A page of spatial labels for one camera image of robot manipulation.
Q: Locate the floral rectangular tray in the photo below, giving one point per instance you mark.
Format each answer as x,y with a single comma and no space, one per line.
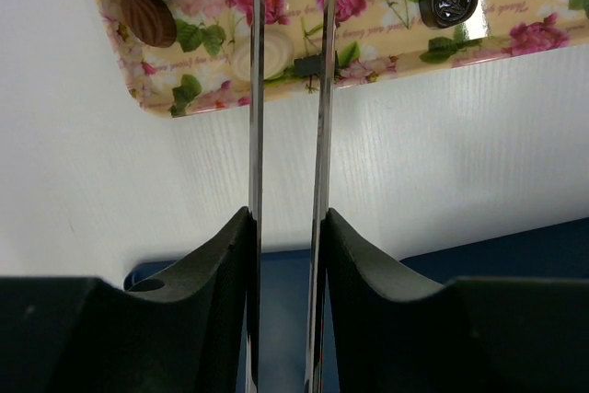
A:
375,40

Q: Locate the white round chocolate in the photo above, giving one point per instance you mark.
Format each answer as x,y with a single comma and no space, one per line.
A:
278,54

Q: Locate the dark round chocolate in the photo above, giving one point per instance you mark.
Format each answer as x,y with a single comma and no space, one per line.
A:
443,14

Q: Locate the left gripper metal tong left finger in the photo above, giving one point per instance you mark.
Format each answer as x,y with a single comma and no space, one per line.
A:
214,292

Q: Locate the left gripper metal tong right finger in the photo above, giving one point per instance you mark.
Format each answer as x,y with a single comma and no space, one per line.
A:
397,331

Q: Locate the brown ribbed oval chocolate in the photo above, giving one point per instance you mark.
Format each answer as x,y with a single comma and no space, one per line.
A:
150,21

